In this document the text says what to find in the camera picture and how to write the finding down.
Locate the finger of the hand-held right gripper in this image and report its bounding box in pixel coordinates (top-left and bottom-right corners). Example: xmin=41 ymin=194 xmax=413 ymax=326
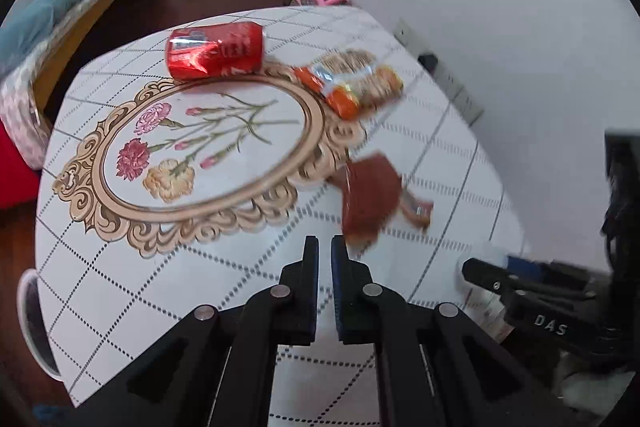
xmin=505 ymin=255 xmax=612 ymax=289
xmin=461 ymin=258 xmax=551 ymax=298

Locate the long white wall socket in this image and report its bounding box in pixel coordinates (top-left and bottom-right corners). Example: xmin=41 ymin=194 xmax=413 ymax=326
xmin=434 ymin=67 xmax=485 ymax=126

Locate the orange biscuit packet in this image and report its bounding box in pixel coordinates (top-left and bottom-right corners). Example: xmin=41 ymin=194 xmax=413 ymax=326
xmin=293 ymin=49 xmax=405 ymax=122

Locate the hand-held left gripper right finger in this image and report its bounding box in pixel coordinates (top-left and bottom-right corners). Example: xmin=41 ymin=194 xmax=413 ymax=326
xmin=330 ymin=234 xmax=592 ymax=427

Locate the white-rimmed trash bin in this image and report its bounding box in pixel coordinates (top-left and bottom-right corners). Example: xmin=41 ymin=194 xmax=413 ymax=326
xmin=17 ymin=269 xmax=64 ymax=381

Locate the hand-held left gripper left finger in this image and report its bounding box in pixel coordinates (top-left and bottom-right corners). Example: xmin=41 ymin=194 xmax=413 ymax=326
xmin=75 ymin=235 xmax=321 ymax=427

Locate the brown red wrapper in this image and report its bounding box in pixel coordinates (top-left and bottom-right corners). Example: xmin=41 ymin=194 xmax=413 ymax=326
xmin=340 ymin=152 xmax=404 ymax=253

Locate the crushed red can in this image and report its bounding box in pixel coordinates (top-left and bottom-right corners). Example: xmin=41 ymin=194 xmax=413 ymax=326
xmin=165 ymin=21 xmax=266 ymax=82

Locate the table with patterned cloth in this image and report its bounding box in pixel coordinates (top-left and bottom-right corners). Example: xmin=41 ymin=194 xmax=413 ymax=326
xmin=35 ymin=4 xmax=526 ymax=408

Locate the blue cloth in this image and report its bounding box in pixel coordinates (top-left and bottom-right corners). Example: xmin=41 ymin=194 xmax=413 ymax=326
xmin=35 ymin=402 xmax=69 ymax=426

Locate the small white wall socket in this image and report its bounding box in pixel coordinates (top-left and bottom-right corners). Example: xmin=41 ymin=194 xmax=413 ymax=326
xmin=393 ymin=19 xmax=426 ymax=53

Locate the red blanket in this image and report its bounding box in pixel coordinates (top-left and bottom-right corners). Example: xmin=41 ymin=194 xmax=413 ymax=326
xmin=0 ymin=127 xmax=41 ymax=210

